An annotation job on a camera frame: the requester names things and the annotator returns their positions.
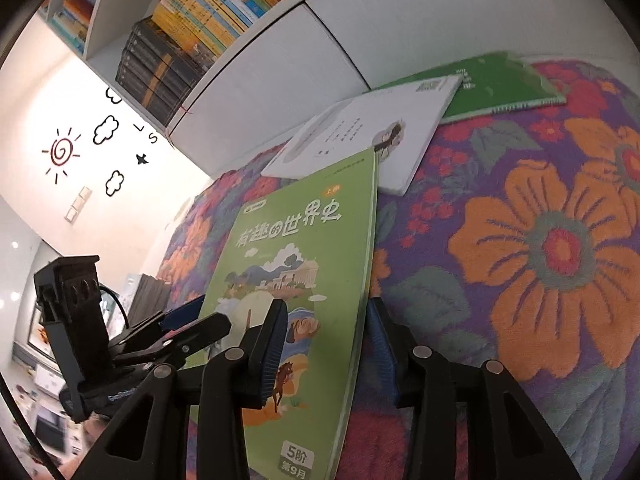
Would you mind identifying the dark grey furniture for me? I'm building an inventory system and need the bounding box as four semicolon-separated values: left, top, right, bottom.
127;272;173;321

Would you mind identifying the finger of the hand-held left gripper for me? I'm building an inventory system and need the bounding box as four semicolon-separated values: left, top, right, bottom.
107;300;203;358
115;312;233;368

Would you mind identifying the black letters wall sticker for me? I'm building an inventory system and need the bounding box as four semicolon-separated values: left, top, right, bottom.
135;122;161;146

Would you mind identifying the row of orange and teal books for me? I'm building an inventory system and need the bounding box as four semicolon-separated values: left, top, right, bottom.
50;0;98;56

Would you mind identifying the green book with cricket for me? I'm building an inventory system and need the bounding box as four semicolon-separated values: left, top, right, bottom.
372;51;567;126

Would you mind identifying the row of yellow books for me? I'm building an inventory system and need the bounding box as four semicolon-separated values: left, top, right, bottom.
150;0;288;58

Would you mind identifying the white book with orange figure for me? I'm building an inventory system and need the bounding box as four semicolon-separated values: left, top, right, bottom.
260;74;463;197

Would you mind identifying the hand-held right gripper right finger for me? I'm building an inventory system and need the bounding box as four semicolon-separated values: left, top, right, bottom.
367;297;583;480

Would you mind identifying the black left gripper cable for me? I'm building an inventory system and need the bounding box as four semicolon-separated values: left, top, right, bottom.
99;285;131;333

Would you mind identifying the floral blanket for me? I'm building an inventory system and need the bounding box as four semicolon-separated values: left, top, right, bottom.
155;57;640;480

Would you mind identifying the large cloud wall sticker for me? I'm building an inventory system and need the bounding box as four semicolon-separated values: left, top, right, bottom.
92;115;121;144

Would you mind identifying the red sun wall sticker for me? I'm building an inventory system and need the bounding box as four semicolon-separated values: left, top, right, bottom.
41;127;82;186

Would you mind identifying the green book with buildings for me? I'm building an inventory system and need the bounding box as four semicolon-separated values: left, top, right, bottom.
187;147;380;480

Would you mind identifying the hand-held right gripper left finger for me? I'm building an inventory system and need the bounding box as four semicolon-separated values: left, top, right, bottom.
72;299;290;480

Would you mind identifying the white bookshelf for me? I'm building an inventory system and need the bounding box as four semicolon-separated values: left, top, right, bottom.
37;0;501;181

